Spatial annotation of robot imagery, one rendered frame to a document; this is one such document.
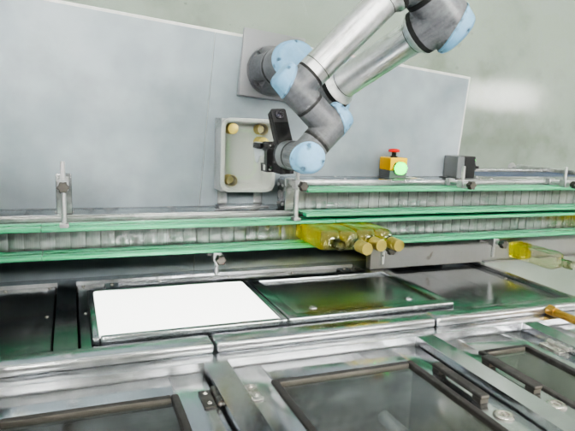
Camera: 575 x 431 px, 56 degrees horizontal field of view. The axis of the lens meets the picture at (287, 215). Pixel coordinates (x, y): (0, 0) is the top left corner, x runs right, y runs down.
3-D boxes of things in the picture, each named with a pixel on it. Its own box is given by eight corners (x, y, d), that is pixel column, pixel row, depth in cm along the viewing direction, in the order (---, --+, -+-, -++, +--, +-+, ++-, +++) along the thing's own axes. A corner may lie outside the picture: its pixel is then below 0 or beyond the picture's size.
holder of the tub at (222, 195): (213, 204, 174) (219, 209, 167) (215, 117, 170) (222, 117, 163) (264, 203, 181) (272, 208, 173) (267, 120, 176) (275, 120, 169)
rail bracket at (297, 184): (282, 216, 169) (298, 223, 158) (284, 162, 166) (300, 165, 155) (291, 215, 170) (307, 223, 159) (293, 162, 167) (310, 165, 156)
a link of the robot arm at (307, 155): (335, 156, 129) (311, 182, 128) (316, 153, 139) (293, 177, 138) (314, 132, 126) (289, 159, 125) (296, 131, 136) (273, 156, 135)
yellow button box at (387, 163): (377, 175, 194) (388, 178, 188) (379, 155, 193) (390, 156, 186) (394, 175, 197) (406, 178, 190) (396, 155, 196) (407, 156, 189)
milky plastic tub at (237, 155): (213, 188, 173) (220, 192, 165) (215, 116, 169) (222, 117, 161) (265, 188, 179) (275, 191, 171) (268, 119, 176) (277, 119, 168)
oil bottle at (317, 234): (294, 237, 172) (323, 252, 153) (295, 219, 171) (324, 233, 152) (311, 236, 174) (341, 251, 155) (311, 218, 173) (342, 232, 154)
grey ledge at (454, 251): (356, 262, 193) (372, 271, 183) (358, 238, 192) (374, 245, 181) (557, 250, 228) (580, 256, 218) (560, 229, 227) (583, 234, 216)
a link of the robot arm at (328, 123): (332, 88, 128) (300, 121, 127) (361, 122, 132) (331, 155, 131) (318, 90, 136) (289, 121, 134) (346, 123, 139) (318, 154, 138)
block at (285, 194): (275, 207, 175) (282, 210, 169) (275, 177, 174) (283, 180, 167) (285, 207, 176) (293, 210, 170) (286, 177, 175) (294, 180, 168)
